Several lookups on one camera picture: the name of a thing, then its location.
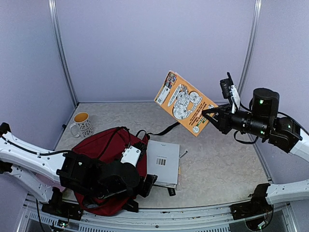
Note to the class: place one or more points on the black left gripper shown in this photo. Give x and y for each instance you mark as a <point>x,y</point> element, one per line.
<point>145,191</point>

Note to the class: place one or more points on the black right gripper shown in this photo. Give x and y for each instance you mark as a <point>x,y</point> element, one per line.
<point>224,123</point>

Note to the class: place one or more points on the grey white notebook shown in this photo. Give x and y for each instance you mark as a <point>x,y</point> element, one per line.
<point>163,161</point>

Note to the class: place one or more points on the orange comic booklet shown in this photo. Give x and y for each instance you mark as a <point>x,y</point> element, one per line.
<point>184,102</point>

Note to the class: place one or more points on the red backpack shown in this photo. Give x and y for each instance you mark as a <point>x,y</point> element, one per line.
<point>112,184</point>

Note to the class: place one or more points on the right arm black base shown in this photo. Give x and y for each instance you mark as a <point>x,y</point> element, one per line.
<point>255,206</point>

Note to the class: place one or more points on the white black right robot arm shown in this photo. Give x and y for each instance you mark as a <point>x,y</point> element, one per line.
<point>263,122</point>

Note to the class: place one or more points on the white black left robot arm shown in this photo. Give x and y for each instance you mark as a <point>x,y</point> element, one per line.
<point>63,167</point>

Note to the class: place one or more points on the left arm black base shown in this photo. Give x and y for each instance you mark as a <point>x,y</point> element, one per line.
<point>57,207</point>

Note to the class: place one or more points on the pink black highlighter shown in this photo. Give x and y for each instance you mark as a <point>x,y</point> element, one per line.
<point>172,192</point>

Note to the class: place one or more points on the white patterned mug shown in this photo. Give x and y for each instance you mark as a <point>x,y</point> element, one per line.
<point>81,126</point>

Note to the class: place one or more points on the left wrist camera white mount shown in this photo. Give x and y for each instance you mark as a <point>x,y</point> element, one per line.
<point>134,153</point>

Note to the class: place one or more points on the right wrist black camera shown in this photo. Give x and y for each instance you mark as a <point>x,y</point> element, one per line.
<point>230,92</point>

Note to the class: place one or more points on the right aluminium frame post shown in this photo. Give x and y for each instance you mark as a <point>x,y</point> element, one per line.
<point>250,47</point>

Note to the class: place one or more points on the aluminium frame post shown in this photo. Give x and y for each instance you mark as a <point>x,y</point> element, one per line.
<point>61,52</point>
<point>250,47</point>

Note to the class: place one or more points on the aluminium front rail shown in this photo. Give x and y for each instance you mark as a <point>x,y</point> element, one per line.
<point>216,218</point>

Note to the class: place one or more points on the left aluminium frame post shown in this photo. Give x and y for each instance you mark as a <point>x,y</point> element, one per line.
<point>61,52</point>

